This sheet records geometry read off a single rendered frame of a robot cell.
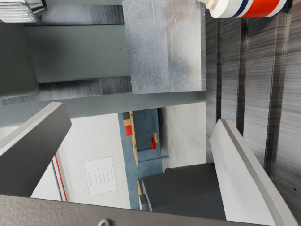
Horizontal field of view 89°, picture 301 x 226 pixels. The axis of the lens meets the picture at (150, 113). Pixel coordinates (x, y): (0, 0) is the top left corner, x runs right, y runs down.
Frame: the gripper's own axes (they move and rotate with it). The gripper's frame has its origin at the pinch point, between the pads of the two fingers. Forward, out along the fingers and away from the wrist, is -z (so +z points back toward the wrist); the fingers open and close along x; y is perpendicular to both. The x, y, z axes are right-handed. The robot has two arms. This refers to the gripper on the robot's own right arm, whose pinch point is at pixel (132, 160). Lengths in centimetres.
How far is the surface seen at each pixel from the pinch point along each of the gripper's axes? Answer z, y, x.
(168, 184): -11.7, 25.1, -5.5
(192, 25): -50, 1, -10
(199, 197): -8.0, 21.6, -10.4
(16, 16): -15.0, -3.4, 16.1
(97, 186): -209, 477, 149
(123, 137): -300, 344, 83
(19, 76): -26.1, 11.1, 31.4
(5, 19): -14.9, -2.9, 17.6
